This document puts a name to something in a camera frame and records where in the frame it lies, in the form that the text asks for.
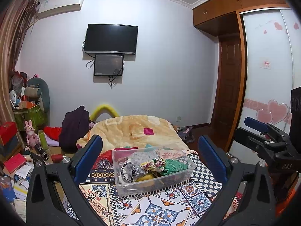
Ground grey green plush toy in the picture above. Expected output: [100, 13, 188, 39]
[24, 78, 50, 113]

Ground pink rabbit toy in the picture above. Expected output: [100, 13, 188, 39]
[25, 120, 40, 148]

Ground wall mounted black television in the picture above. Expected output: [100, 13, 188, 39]
[83, 24, 138, 55]

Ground green bottle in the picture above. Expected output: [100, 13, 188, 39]
[38, 130, 48, 150]

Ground green knitted cloth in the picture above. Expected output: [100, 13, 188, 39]
[160, 159, 188, 176]

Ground small wall monitor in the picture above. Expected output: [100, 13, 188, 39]
[93, 54, 124, 76]

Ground yellow curved pillow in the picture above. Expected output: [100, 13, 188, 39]
[90, 104, 119, 121]

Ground patterned colourful tablecloth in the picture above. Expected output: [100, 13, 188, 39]
[79, 150, 222, 225]

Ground grey gloves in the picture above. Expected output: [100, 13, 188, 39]
[118, 150, 159, 184]

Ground floral fabric scrunchie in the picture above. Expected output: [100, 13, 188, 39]
[140, 158, 165, 174]

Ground clear plastic storage box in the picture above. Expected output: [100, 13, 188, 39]
[112, 144, 196, 197]

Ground red box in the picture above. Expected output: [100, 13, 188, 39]
[0, 122, 17, 146]

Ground white air conditioner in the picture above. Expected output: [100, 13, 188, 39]
[37, 0, 84, 19]

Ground black white braided cord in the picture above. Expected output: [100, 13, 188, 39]
[119, 161, 140, 183]

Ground dark purple garment pile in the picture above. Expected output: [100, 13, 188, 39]
[59, 106, 90, 153]

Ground beige floral blanket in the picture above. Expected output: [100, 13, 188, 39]
[77, 115, 189, 153]

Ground green yellow scrub sponge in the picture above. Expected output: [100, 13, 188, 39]
[136, 173, 156, 182]

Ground white sliding wardrobe door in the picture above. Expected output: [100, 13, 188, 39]
[227, 8, 301, 158]

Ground green gift bag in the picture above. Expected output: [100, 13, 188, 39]
[13, 105, 48, 132]

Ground brown wooden door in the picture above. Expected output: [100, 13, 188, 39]
[210, 33, 241, 152]

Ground red thermos bottle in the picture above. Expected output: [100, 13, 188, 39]
[51, 154, 66, 164]

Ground wooden overhead cabinet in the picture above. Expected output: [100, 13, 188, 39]
[193, 0, 289, 37]

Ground striped brown curtain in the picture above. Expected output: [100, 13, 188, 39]
[0, 0, 39, 128]

